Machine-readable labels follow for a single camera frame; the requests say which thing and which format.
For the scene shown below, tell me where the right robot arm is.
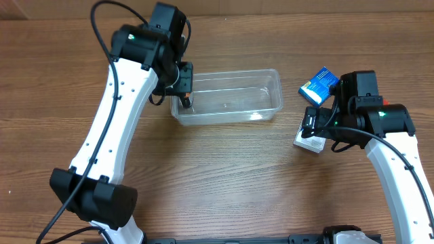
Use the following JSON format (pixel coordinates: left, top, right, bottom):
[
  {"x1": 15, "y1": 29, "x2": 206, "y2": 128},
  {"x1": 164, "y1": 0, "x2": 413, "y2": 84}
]
[{"x1": 301, "y1": 70, "x2": 433, "y2": 243}]

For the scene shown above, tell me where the clear plastic container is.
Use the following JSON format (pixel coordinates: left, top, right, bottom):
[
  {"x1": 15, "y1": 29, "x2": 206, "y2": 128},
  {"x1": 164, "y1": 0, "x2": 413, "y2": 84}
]
[{"x1": 171, "y1": 69, "x2": 283, "y2": 126}]

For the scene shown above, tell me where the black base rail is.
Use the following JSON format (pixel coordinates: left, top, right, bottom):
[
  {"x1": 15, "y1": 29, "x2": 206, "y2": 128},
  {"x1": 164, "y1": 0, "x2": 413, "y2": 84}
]
[{"x1": 81, "y1": 232, "x2": 384, "y2": 244}]

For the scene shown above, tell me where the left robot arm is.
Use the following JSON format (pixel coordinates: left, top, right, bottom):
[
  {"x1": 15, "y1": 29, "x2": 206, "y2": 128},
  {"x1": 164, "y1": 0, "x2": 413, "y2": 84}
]
[{"x1": 50, "y1": 3, "x2": 193, "y2": 243}]

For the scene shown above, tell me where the white medicine box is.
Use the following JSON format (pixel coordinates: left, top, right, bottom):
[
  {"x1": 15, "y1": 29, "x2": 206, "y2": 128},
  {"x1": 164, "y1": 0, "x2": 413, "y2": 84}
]
[{"x1": 293, "y1": 121, "x2": 326, "y2": 153}]

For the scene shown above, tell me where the blue lozenge box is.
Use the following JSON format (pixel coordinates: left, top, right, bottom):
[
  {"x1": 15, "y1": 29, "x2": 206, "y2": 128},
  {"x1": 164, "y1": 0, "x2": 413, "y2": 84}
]
[{"x1": 298, "y1": 66, "x2": 339, "y2": 107}]

